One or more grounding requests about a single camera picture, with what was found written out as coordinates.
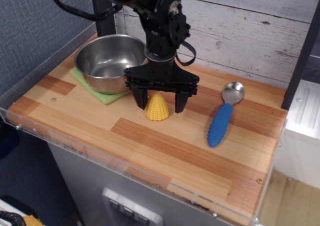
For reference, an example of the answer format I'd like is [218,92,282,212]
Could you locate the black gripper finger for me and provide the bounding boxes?
[132,88,148,110]
[175,92,188,113]

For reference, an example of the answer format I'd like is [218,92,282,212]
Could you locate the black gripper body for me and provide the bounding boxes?
[123,59,199,96]

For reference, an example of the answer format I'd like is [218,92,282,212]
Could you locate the yellow toy corn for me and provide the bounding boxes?
[144,93,169,121]

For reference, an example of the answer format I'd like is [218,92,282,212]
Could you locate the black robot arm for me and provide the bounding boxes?
[108,0,200,113]

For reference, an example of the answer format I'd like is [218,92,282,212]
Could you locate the silver metal pot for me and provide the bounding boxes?
[74,35,147,95]

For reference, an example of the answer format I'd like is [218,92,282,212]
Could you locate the green cloth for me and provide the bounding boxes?
[69,68,129,105]

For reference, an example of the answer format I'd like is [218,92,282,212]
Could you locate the silver toy fridge cabinet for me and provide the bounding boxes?
[49,143,253,225]

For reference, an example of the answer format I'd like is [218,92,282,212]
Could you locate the silver dispenser button panel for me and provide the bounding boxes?
[102,187,164,226]

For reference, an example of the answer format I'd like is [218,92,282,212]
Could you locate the white box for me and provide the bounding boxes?
[273,80,320,188]

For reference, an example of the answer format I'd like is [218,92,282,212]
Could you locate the clear acrylic guard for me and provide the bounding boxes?
[0,22,287,223]

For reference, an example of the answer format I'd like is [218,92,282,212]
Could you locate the yellow black object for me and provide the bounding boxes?
[0,210,44,226]

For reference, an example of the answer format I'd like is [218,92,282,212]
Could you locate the blue handled metal spoon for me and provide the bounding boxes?
[207,82,244,147]

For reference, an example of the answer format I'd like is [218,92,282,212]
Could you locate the black vertical post left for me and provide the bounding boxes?
[92,0,116,37]

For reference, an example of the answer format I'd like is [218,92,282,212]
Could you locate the black vertical post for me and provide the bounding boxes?
[281,2,320,110]
[92,0,116,37]

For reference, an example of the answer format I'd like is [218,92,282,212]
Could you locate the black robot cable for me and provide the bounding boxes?
[41,0,123,22]

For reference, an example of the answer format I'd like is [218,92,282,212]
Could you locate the black vertical post right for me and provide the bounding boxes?
[281,2,320,110]

